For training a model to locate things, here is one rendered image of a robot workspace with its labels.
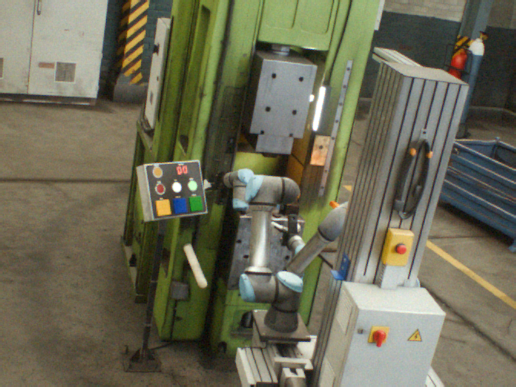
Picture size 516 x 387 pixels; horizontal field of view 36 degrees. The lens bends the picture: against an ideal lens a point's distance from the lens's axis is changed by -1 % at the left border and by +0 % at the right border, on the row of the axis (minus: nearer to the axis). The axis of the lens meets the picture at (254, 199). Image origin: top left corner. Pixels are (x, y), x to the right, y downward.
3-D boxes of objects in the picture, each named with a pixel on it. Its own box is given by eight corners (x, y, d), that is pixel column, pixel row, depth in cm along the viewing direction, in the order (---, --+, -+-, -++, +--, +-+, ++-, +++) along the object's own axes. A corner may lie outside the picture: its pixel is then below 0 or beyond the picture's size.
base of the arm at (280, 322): (301, 333, 339) (305, 313, 336) (267, 332, 336) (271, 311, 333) (293, 315, 353) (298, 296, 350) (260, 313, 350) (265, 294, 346)
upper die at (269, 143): (290, 154, 429) (293, 137, 425) (255, 151, 423) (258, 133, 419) (269, 131, 466) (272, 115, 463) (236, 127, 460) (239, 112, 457)
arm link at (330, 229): (348, 226, 347) (284, 295, 371) (357, 219, 357) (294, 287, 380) (330, 207, 350) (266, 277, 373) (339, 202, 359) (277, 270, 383)
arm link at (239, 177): (242, 183, 370) (243, 166, 372) (227, 187, 379) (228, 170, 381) (255, 186, 375) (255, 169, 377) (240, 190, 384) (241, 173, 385)
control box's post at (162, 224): (145, 363, 444) (173, 184, 407) (139, 363, 443) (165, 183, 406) (144, 360, 447) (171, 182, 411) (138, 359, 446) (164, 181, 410)
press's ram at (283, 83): (317, 140, 429) (332, 67, 416) (249, 133, 418) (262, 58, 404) (294, 118, 467) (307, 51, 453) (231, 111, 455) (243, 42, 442)
